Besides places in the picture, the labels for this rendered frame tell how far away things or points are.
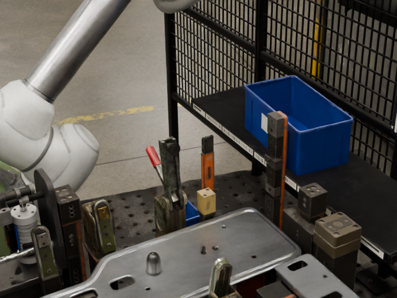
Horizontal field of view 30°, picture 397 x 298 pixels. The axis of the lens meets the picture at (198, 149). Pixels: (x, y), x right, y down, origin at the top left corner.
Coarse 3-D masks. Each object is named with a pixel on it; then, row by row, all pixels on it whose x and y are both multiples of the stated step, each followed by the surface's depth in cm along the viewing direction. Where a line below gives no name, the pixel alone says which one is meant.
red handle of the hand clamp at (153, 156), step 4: (148, 148) 179; (152, 148) 179; (148, 152) 179; (152, 152) 179; (156, 152) 180; (148, 156) 179; (152, 156) 178; (156, 156) 178; (152, 160) 178; (156, 160) 178; (152, 164) 178; (156, 164) 178; (160, 164) 178; (156, 168) 178; (160, 168) 178; (160, 172) 177; (160, 176) 177; (172, 192) 175; (172, 196) 174; (176, 196) 175; (172, 200) 174; (176, 200) 174
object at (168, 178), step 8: (160, 144) 169; (168, 144) 168; (176, 144) 167; (160, 152) 170; (168, 152) 167; (176, 152) 167; (168, 160) 171; (176, 160) 171; (168, 168) 172; (176, 168) 172; (168, 176) 171; (176, 176) 173; (168, 184) 172; (176, 184) 174; (168, 192) 172; (176, 192) 175
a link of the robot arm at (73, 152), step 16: (64, 128) 210; (80, 128) 211; (64, 144) 207; (80, 144) 208; (96, 144) 213; (48, 160) 205; (64, 160) 207; (80, 160) 208; (96, 160) 214; (32, 176) 208; (48, 176) 207; (64, 176) 209; (80, 176) 211
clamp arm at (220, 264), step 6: (222, 258) 147; (216, 264) 146; (222, 264) 146; (228, 264) 146; (216, 270) 146; (222, 270) 146; (228, 270) 147; (210, 276) 149; (216, 276) 146; (222, 276) 147; (228, 276) 148; (210, 282) 150; (216, 282) 147; (222, 282) 149; (228, 282) 150; (210, 288) 150; (216, 288) 149; (222, 288) 151; (228, 288) 151; (216, 294) 150; (222, 294) 152
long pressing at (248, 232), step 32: (224, 224) 177; (256, 224) 177; (128, 256) 167; (160, 256) 167; (192, 256) 166; (224, 256) 166; (256, 256) 166; (288, 256) 166; (96, 288) 158; (128, 288) 157; (160, 288) 157; (192, 288) 157
